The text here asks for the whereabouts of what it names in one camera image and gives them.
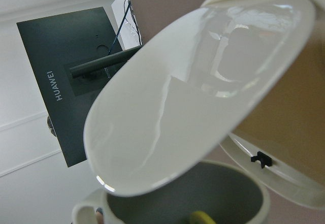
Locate black Huawei monitor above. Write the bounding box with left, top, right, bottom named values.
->
left=16, top=7, right=143, bottom=168

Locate person in yellow shirt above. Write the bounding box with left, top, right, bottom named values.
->
left=47, top=116, right=57, bottom=137

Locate yellow-green lemon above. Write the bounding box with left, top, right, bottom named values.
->
left=189, top=211, right=216, bottom=224

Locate white cup with handle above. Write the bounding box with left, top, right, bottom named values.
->
left=72, top=161, right=270, bottom=223

